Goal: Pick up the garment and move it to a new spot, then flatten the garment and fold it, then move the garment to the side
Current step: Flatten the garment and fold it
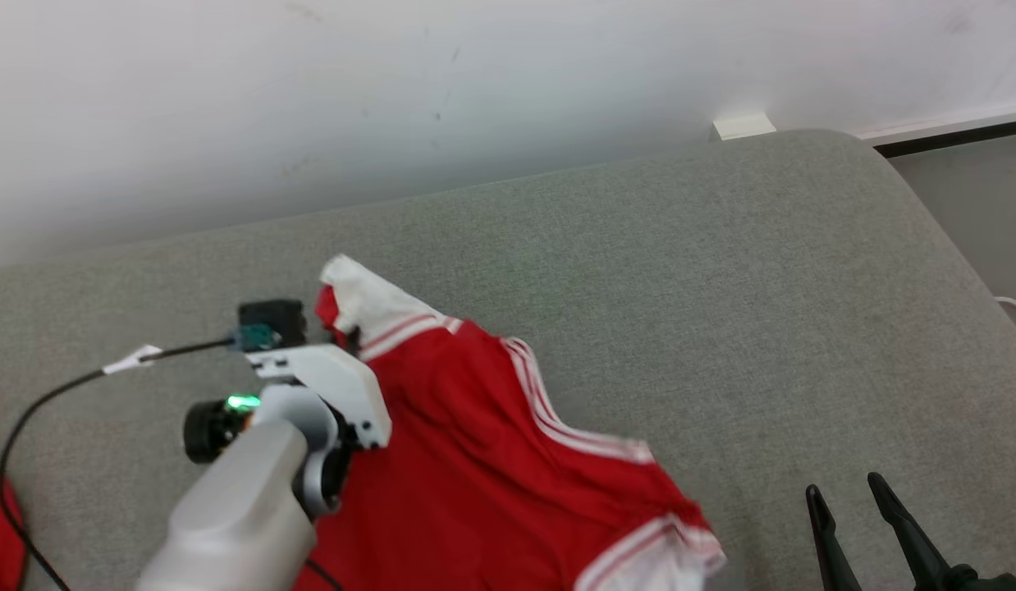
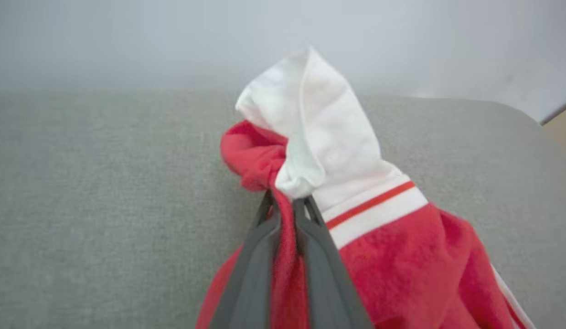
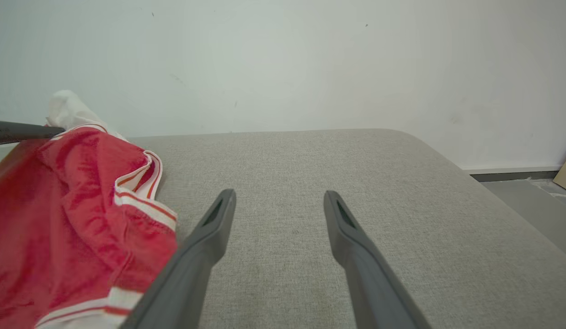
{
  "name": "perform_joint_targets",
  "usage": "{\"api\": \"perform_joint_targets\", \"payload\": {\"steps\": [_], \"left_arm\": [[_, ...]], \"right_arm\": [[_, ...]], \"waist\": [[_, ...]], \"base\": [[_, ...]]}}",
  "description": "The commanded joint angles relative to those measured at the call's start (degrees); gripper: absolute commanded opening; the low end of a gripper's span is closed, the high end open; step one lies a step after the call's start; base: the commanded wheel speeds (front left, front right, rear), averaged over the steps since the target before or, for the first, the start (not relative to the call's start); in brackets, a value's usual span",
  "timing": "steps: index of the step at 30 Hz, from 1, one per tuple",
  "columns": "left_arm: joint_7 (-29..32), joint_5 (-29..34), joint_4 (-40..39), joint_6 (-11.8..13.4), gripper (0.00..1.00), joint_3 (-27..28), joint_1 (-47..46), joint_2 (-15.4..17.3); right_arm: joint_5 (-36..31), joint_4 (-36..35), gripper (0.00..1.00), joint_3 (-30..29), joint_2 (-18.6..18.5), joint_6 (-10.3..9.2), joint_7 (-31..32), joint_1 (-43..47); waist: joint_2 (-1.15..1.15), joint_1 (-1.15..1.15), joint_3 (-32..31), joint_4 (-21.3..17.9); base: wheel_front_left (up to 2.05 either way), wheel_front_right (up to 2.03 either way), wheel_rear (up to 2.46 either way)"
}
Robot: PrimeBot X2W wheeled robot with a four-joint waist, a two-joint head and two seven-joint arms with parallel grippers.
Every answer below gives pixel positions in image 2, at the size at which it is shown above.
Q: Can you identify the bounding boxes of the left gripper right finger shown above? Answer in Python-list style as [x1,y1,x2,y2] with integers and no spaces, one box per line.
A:
[292,196,374,329]

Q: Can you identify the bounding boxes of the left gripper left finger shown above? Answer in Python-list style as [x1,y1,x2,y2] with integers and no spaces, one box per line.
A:
[209,191,282,329]

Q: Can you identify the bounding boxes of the red shorts with white panels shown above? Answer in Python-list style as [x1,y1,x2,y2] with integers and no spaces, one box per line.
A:
[196,46,535,329]

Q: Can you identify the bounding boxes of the grey fabric sofa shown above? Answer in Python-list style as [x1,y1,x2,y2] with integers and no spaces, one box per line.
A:
[0,89,566,329]

